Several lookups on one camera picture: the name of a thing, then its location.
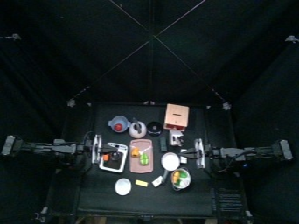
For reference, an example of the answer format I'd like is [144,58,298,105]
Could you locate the white sushi piece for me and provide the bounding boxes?
[179,149,190,165]

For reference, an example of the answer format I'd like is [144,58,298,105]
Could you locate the white round plate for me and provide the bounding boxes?
[114,177,134,197]

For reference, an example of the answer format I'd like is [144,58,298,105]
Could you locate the black toy pan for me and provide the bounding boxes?
[110,151,124,162]

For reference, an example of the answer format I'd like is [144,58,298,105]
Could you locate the white toy frying pan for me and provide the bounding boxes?
[160,151,183,180]

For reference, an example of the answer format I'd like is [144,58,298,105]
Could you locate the white toy stove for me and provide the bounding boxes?
[98,142,130,174]

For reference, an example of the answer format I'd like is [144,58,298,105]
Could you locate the white toy coffee machine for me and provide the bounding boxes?
[168,129,186,147]

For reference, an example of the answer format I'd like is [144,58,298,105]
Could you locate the small black rectangular block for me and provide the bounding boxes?
[159,136,168,153]

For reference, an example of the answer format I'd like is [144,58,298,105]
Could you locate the silver toy pot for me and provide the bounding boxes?
[171,166,192,192]

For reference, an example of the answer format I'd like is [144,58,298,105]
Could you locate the blue toy bowl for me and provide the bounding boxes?
[107,115,132,134]

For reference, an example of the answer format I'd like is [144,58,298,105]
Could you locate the green toy vegetable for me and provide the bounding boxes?
[139,153,151,166]

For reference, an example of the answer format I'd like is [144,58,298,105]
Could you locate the white toy teapot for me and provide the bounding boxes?
[127,117,148,139]

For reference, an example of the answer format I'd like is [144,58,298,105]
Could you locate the pink cutting board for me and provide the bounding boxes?
[128,138,155,174]

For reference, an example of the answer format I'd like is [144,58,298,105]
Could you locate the white toy food block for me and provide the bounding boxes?
[151,175,164,188]

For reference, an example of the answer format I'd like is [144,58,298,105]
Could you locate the black round toy lid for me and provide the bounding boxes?
[146,121,164,137]

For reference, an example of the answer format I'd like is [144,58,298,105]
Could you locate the orange cardboard box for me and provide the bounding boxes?
[163,102,191,131]

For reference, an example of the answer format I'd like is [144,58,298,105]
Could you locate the white printed table label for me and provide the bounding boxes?
[215,187,246,214]

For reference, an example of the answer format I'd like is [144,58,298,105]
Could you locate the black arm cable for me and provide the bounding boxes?
[216,150,255,173]

